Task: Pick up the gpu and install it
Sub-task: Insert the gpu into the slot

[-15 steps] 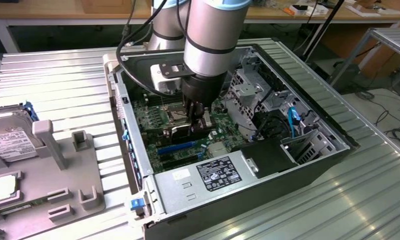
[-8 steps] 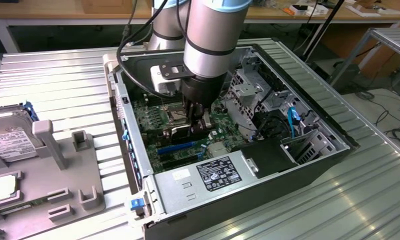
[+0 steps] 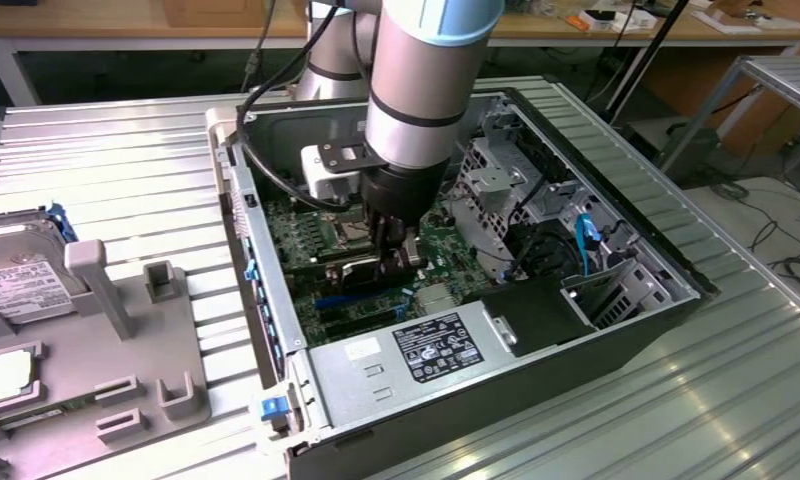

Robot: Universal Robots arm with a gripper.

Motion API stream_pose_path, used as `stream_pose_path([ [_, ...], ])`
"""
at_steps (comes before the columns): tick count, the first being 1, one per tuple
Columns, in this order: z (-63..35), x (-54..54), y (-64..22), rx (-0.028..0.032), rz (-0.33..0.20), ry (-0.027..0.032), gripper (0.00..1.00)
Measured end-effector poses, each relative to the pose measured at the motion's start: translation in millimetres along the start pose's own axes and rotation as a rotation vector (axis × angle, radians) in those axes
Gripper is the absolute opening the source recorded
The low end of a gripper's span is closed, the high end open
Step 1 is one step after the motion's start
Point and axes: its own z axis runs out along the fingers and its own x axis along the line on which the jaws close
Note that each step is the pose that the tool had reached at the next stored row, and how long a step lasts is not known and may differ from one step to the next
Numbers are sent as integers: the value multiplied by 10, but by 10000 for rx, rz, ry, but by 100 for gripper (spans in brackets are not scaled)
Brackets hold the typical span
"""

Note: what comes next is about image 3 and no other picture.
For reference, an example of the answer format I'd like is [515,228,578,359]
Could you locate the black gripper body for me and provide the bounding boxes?
[360,158,451,227]

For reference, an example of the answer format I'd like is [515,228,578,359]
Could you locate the green graphics card black fan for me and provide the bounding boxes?
[285,254,419,302]

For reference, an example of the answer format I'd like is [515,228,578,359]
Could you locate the CPU socket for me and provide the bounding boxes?
[330,208,376,250]

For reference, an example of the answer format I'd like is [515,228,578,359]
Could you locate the green motherboard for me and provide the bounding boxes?
[259,174,506,351]

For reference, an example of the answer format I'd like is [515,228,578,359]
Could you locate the silver chipset heat sink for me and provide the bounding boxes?
[412,286,460,310]

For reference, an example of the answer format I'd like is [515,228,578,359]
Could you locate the blue expansion slot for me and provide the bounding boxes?
[312,293,402,311]

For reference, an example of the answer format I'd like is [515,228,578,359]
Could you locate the perforated metal drive cage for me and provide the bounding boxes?
[447,134,575,261]

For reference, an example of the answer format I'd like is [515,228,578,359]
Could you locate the long black expansion slot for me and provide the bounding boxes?
[323,308,402,341]

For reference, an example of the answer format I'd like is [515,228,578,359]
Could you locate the black plastic box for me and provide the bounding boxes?
[459,277,599,359]

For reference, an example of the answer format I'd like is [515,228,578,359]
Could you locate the grey power supply with label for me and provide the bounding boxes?
[305,302,519,431]

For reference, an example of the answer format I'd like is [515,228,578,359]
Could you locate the metal disk bay with vents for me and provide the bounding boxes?
[558,257,699,332]

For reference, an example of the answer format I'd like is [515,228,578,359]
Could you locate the black open PC case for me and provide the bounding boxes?
[203,85,719,480]

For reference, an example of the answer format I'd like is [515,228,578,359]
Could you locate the blue case latch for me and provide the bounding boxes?
[256,394,288,422]

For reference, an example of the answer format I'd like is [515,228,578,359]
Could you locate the wooden desk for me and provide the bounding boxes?
[0,0,800,51]

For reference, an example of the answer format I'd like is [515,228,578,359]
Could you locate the white orange small box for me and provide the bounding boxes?
[566,7,659,34]

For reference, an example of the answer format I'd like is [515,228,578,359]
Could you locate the black slanted pole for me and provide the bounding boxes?
[603,0,694,121]

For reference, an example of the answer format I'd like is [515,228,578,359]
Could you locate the grey parts rack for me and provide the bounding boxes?
[0,238,215,480]

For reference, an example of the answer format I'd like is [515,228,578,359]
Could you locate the hard disk with blue carrier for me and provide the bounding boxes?
[0,202,81,324]

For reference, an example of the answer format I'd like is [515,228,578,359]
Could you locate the white flat box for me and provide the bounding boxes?
[690,0,766,36]

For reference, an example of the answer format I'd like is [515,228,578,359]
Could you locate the green RAM stick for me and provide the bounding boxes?
[0,394,101,432]

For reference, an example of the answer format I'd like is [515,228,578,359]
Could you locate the CPU chip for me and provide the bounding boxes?
[0,349,40,407]

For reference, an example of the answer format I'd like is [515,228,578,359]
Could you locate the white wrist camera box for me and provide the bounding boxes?
[297,142,388,204]

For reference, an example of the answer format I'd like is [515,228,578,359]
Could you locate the black power wire bundle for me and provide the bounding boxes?
[503,224,579,284]

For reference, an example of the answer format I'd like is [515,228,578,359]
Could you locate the blue flat wire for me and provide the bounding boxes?
[575,213,606,279]

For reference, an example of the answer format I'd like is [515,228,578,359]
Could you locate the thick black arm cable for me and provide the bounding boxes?
[235,0,359,211]

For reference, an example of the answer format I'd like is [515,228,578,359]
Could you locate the grey hanging cable with connector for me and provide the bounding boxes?
[241,0,280,96]

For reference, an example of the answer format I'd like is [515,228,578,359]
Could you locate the metal frame shelf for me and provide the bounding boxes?
[659,52,800,176]

